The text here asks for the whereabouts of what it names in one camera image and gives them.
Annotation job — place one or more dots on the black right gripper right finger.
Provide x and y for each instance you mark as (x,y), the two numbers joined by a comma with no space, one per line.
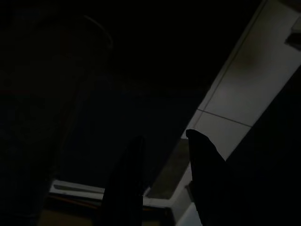
(209,183)

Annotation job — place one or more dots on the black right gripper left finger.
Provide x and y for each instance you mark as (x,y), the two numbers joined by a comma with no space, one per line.
(127,188)

